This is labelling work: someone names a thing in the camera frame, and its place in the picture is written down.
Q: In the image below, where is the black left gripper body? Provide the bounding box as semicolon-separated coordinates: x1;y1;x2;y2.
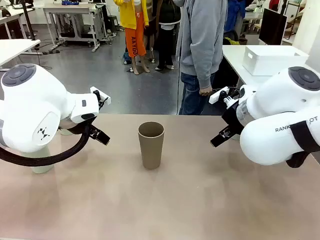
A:
72;119;97;135

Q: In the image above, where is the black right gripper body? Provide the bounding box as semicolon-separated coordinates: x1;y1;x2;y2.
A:
221;101;245;135

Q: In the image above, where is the brown plastic cup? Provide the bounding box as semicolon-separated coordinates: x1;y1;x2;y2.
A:
137;121;165;171

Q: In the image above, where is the white plastic basket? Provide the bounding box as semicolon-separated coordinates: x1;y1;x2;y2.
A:
241;45;310;77

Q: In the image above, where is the person's left forearm grey sleeve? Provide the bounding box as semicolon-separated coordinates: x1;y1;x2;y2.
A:
189;42;224;90

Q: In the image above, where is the person's left hand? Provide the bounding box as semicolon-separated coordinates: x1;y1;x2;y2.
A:
199;86;213;97

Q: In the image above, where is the large white table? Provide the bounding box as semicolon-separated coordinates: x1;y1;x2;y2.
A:
221;44;320;87

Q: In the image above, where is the person in grey hoodie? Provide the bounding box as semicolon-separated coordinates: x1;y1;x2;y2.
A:
174;0;229;116

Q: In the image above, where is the black monitor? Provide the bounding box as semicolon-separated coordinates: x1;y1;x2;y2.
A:
258;7;288;46

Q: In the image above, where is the person in blue jacket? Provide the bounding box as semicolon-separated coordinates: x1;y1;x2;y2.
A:
223;0;248;35

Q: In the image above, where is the person in black clothes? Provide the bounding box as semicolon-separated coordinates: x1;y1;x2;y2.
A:
149;0;182;72

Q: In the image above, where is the person in yellow jacket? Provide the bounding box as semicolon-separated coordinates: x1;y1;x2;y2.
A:
113;0;151;76

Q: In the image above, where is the grey metal desk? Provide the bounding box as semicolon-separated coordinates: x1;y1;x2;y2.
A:
42;3;106;53

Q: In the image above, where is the wooden chair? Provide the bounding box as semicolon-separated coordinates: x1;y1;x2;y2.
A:
284;0;305;40

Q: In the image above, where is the black pole stand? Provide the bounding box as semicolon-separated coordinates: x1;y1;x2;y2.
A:
18;0;37;42

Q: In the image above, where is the white background desk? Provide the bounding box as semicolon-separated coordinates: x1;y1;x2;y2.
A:
0;4;35;40

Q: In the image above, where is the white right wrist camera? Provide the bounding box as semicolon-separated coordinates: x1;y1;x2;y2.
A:
208;86;230;105

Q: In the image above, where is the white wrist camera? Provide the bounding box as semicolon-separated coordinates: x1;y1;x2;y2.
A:
208;86;230;105
89;86;112;111

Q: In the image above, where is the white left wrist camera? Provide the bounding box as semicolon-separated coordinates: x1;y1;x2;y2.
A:
89;86;112;111

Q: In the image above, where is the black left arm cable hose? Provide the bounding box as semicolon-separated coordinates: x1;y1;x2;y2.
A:
0;124;91;168

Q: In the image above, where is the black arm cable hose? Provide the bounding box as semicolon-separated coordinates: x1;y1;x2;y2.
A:
0;124;91;168
284;120;320;169

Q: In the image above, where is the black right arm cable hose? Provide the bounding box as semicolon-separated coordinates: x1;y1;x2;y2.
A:
284;120;320;169

